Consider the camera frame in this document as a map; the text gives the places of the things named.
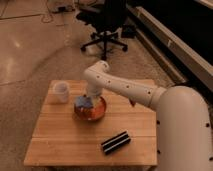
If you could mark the black box on floor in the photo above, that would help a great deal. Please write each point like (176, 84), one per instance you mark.
(128, 31)

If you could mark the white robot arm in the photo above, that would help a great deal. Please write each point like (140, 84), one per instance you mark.
(184, 139)

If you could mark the translucent plastic cup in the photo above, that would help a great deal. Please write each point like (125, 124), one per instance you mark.
(61, 91)

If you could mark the black office chair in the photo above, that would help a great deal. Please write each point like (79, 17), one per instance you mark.
(106, 18)

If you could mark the orange ceramic bowl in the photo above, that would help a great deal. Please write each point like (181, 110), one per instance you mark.
(94, 113)

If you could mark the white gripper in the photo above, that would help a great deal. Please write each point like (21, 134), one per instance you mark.
(93, 91)

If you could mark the wooden table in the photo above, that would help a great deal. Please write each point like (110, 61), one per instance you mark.
(61, 138)

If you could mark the black striped rectangular block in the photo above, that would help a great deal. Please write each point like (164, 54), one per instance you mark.
(115, 142)

